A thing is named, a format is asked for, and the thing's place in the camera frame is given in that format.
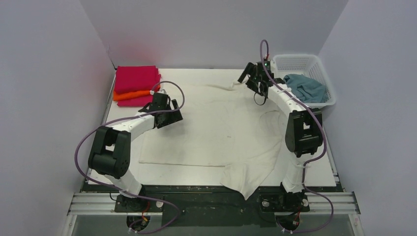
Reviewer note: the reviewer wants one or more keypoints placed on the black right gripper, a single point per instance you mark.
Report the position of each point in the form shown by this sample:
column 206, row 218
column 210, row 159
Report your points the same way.
column 249, row 75

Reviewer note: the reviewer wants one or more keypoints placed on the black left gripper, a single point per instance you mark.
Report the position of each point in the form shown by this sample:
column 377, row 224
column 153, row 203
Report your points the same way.
column 171, row 115

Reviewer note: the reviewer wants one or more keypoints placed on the white t shirt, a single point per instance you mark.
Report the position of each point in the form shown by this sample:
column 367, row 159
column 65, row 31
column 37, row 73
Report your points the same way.
column 224, row 139

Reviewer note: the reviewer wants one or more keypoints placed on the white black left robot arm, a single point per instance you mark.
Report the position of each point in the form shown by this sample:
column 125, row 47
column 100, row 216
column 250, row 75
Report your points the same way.
column 110, row 154

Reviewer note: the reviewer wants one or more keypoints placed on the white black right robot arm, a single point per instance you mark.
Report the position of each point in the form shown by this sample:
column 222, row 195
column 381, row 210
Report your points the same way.
column 303, row 125

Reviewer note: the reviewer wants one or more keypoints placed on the magenta folded shirt bottom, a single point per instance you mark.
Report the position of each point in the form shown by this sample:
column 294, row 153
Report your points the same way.
column 137, row 102

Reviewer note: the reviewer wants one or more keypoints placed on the magenta folded shirt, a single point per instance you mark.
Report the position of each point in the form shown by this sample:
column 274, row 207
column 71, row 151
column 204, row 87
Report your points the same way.
column 135, row 78
column 137, row 102

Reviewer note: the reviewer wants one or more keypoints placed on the magenta folded shirt top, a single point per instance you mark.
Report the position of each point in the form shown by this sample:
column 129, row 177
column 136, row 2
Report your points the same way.
column 135, row 78

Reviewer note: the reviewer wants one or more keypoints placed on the orange folded shirt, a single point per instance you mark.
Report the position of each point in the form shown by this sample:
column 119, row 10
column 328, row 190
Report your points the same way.
column 130, row 95

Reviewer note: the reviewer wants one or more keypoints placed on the white plastic basket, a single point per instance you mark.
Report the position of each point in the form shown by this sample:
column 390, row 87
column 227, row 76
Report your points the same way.
column 309, row 66

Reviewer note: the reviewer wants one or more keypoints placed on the teal crumpled shirt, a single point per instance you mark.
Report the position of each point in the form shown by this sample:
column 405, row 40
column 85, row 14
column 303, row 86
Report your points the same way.
column 306, row 89

